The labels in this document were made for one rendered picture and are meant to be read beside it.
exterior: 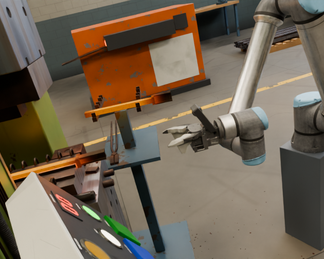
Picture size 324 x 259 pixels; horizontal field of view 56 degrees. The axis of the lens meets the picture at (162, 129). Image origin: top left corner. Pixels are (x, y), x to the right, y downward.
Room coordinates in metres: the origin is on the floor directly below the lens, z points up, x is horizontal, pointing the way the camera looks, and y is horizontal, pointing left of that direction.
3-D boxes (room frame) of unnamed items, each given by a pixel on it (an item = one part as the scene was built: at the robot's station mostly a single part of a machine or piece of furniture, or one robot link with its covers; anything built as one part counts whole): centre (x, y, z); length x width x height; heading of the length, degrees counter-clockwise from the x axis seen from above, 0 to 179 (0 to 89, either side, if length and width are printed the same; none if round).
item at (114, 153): (1.62, 0.28, 0.77); 0.60 x 0.04 x 0.01; 4
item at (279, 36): (6.29, -2.72, 0.12); 1.58 x 0.80 x 0.24; 101
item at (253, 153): (1.02, -0.32, 0.86); 0.12 x 0.09 x 0.12; 22
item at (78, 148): (1.13, 0.39, 0.95); 0.12 x 0.09 x 0.07; 93
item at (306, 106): (1.36, -0.74, 0.79); 0.17 x 0.15 x 0.18; 22
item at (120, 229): (0.55, 0.14, 1.01); 0.07 x 0.05 x 0.07; 28
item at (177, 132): (1.05, -0.05, 0.98); 0.09 x 0.03 x 0.06; 64
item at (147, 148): (1.50, 0.18, 0.76); 0.40 x 0.30 x 0.02; 179
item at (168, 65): (4.95, 0.18, 0.63); 2.10 x 1.12 x 1.25; 101
